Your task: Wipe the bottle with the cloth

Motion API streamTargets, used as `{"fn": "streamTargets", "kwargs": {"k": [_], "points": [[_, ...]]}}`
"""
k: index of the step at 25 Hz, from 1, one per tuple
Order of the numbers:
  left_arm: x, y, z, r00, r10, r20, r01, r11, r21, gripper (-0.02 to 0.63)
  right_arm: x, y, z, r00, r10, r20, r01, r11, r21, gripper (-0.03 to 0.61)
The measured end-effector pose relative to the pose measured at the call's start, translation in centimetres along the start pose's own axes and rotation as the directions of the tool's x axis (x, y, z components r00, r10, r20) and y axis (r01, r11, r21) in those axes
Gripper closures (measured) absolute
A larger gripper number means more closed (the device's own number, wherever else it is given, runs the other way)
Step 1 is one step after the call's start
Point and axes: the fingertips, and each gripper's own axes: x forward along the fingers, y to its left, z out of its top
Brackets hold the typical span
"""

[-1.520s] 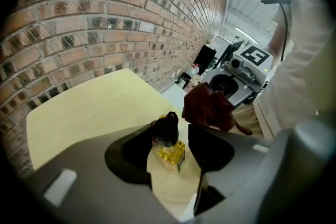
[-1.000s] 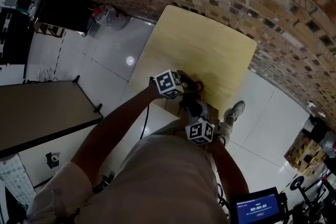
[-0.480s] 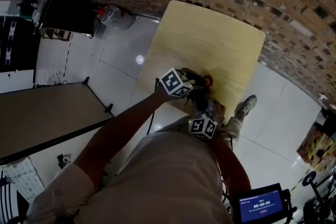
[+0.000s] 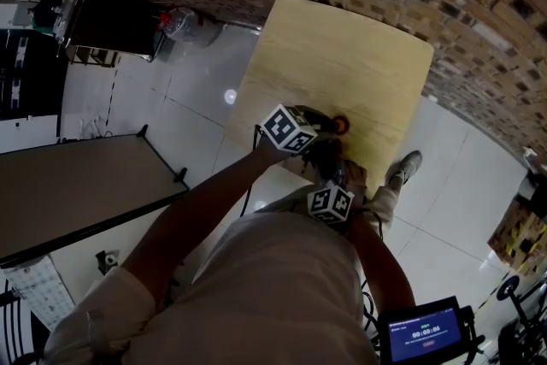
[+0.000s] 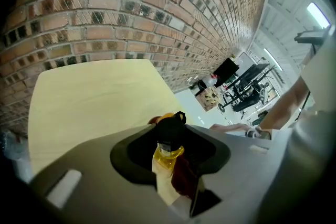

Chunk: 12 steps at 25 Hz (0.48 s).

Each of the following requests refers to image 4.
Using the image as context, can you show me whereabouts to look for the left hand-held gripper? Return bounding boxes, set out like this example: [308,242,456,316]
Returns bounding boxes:
[258,103,338,158]

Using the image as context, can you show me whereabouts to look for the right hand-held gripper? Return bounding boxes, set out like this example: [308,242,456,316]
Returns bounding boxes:
[307,160,356,227]

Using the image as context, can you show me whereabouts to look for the small yellow orange object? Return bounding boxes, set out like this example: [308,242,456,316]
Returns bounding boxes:
[331,114,351,137]

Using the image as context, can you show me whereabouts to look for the person's right forearm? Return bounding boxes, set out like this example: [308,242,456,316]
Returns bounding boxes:
[348,213,418,313]

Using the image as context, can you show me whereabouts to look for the person's left forearm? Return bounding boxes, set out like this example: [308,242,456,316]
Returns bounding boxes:
[121,140,291,307]

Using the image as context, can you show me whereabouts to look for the person's right hand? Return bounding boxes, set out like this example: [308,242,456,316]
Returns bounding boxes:
[344,161,369,196]

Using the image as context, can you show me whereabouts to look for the person's beige trousers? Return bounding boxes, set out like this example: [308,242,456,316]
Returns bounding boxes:
[251,173,405,240]

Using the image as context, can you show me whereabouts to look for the person's grey shoe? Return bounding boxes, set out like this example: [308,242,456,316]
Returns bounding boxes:
[386,149,424,187]

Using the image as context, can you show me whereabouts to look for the person's beige shirt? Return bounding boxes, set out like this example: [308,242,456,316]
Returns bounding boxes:
[42,196,381,365]

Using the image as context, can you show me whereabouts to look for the clear plastic bag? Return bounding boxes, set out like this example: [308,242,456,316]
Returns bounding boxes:
[158,6,223,48]

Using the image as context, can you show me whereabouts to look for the black monitor with blue screen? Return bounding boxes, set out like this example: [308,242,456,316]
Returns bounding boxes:
[375,295,486,365]

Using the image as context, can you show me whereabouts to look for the cardboard boxes with striped tape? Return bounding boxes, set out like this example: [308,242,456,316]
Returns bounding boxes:
[486,196,547,274]

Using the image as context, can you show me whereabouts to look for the black round bin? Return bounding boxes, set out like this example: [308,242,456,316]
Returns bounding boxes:
[515,166,547,206]

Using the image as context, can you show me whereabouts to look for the dark brown cabinet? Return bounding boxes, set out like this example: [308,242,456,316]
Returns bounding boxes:
[59,0,166,63]

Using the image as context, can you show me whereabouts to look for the small white box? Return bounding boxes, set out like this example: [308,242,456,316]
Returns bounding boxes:
[521,145,540,168]

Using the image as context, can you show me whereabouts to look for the low wooden shelf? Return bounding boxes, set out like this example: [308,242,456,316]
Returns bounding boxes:
[66,44,121,69]

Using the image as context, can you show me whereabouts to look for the black clamp with white roll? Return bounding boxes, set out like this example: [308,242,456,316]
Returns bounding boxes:
[94,248,123,277]

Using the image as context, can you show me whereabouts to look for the black wheeled equipment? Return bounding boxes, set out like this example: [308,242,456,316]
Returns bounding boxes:
[495,273,547,365]

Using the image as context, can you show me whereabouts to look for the black glass door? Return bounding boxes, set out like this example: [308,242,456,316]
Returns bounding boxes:
[0,27,69,121]

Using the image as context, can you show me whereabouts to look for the green container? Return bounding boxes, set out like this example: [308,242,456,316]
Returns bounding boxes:
[27,0,65,35]

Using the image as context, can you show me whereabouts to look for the white perforated board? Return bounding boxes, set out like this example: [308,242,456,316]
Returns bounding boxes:
[0,254,76,333]

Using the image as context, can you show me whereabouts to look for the black metal stand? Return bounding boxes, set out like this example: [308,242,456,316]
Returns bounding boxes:
[0,277,35,365]

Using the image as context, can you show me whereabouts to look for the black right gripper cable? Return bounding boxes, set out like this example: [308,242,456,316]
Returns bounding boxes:
[358,200,385,243]

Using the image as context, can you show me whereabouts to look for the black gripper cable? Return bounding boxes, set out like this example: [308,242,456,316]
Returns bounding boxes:
[358,200,385,243]
[238,124,264,219]

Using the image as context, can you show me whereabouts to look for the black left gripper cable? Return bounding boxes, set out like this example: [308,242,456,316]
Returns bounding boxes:
[238,124,264,219]

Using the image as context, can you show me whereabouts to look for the white floor cable bundle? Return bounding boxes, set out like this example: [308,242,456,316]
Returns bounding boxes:
[79,115,115,140]

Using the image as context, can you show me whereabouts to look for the grey table with black frame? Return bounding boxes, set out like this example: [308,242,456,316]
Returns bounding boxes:
[0,124,191,270]

